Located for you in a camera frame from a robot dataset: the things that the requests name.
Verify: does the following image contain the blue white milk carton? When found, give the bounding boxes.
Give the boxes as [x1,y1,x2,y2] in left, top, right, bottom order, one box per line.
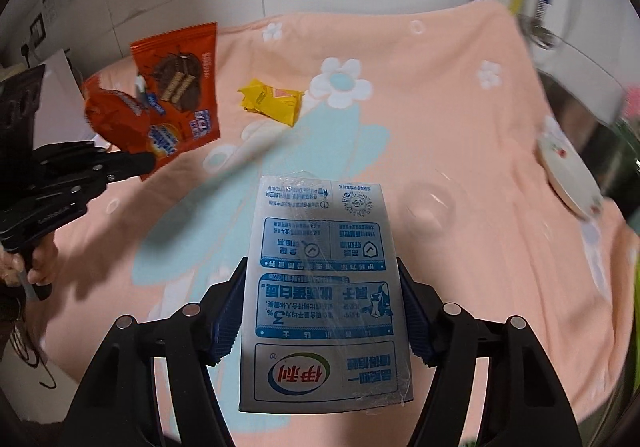
[240,176,412,415]

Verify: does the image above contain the orange snack wrapper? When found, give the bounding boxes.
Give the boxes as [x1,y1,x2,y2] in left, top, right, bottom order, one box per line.
[81,77,183,180]

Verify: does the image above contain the orange chocolate wafer packet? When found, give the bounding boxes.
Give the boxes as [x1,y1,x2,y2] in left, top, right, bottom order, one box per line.
[130,22,220,157]

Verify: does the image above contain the yellow snack wrapper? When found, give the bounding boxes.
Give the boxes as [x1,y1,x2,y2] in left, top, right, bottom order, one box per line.
[238,79,303,126]

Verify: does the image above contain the left hand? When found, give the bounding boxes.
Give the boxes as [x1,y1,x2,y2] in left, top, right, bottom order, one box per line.
[0,233,58,287]

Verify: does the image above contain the peach floral towel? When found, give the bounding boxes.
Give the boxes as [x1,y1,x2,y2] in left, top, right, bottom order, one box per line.
[27,0,638,419]

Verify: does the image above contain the small white floral dish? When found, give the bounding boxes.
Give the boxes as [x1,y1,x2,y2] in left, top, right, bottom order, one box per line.
[537,134,603,221]

